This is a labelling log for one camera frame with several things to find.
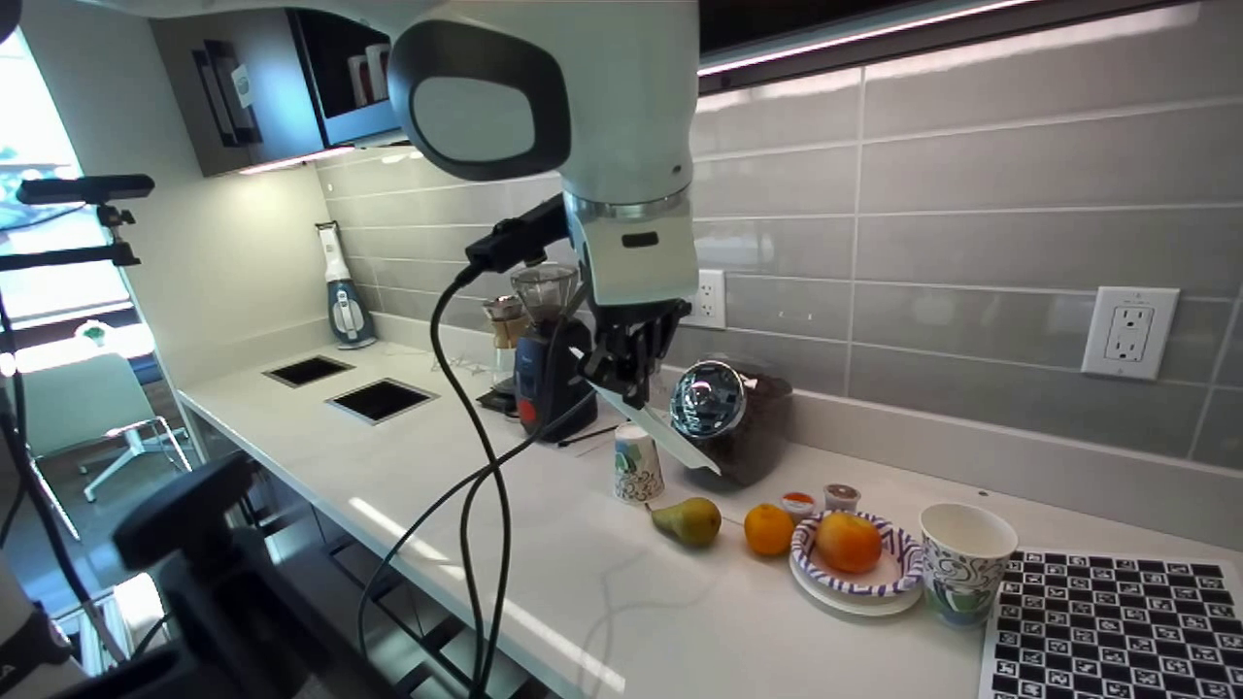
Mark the dark wall shelf unit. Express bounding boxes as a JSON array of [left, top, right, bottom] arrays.
[[147, 0, 1243, 179]]

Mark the patterned tall cup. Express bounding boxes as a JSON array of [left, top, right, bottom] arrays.
[[608, 424, 669, 505]]

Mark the small glass grinder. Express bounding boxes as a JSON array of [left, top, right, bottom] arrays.
[[481, 291, 529, 386]]

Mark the thick black cable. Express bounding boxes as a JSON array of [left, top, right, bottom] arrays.
[[422, 192, 573, 699], [450, 458, 511, 699]]

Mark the striped patterned plate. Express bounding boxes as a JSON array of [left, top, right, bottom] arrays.
[[787, 508, 929, 608]]

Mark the orange fruit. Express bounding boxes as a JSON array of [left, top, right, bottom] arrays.
[[742, 503, 800, 562], [813, 508, 891, 578]]

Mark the black cabinet handle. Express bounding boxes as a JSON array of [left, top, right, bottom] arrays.
[[191, 34, 263, 148]]

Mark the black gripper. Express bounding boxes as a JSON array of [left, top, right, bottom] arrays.
[[585, 301, 694, 412]]

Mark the under-shelf light strip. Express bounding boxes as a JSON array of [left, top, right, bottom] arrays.
[[238, 0, 1208, 179]]

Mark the black coffee grinder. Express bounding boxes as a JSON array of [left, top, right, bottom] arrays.
[[510, 261, 603, 447]]

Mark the black camera on stand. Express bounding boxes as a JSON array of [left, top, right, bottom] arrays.
[[0, 171, 158, 278]]

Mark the green pear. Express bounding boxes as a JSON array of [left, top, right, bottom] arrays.
[[648, 492, 727, 553]]

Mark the patterned bowl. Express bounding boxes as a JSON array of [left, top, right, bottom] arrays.
[[914, 503, 1020, 627]]

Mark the black mount block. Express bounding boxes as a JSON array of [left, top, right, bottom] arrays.
[[109, 447, 263, 574]]

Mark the black power cable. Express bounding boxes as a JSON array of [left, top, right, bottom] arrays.
[[353, 433, 540, 678]]

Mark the grey handheld appliance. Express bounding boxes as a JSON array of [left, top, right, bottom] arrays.
[[311, 217, 382, 350]]

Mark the small white plate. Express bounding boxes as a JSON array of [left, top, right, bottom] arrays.
[[783, 555, 929, 623]]

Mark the white wall outlet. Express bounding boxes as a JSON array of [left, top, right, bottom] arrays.
[[1074, 283, 1183, 386], [691, 263, 731, 329]]

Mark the black white checkered mat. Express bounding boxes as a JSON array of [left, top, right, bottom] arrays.
[[980, 549, 1243, 699]]

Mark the white mug red handle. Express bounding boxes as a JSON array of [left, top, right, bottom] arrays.
[[342, 51, 375, 111], [361, 39, 396, 104]]

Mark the grey chair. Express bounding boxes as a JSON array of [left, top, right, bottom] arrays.
[[13, 350, 197, 505]]

